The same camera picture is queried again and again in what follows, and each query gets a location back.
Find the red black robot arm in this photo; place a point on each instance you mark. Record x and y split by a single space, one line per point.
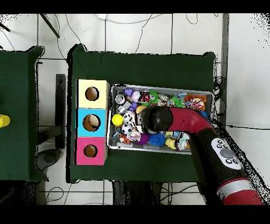
189 120

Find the silver mesh bin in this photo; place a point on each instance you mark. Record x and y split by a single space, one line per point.
109 135

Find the wooden box three holes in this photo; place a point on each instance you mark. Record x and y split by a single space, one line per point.
81 126

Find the red black crushed can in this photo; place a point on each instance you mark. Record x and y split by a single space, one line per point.
144 98

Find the small toy soccer ball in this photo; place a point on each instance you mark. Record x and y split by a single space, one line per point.
127 129

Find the plain yellow ball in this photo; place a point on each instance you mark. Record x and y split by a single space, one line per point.
117 120

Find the dark can silver lid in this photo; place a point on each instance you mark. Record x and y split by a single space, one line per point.
120 99

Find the green spiky eyeball toy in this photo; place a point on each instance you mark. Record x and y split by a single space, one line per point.
155 101

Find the colourful patterned cloth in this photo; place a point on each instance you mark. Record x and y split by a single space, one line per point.
197 104
134 135

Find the purple spiky ball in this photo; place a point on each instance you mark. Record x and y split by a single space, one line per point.
142 139

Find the blue spiky ball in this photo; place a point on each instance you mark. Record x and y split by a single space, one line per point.
157 139

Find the yellow toy animal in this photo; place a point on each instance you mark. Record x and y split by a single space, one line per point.
170 143

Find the black upright panel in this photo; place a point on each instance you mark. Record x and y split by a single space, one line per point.
60 105

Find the dark green side tablecloth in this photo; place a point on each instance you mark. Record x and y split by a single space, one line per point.
16 105

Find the black rod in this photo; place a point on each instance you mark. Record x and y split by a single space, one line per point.
50 26

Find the yellow plastic object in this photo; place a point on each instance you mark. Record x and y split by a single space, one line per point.
4 120

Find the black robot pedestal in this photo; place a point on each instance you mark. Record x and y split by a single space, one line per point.
135 192

